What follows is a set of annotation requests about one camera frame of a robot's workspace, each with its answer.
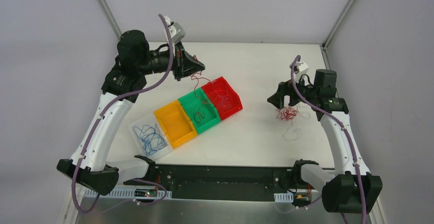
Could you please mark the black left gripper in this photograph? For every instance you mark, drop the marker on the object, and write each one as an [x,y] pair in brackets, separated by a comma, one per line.
[180,65]

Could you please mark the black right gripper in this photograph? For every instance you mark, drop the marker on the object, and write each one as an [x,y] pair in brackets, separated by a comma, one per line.
[289,93]

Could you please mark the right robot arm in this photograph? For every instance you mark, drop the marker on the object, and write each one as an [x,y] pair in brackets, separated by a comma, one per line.
[353,189]

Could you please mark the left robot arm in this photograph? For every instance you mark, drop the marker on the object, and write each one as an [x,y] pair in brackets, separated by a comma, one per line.
[135,60]

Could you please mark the green plastic bin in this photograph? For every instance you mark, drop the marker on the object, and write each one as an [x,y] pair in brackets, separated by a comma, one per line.
[200,110]

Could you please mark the yellow plastic bin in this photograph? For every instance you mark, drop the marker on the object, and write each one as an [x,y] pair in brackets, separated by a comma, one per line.
[175,123]

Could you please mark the red plastic bin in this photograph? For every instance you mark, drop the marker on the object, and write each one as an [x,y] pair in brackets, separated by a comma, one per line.
[224,98]

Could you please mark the clear plastic bin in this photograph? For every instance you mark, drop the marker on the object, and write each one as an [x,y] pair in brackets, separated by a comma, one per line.
[149,137]

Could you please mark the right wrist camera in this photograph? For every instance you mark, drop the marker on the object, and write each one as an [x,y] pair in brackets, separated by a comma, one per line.
[300,68]

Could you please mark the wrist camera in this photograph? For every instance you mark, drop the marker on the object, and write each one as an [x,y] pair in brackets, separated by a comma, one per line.
[300,68]
[177,32]

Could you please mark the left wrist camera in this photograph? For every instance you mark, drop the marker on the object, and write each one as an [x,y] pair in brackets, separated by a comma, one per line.
[177,32]

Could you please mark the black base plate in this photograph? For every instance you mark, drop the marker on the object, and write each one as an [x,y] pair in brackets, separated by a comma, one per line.
[238,183]

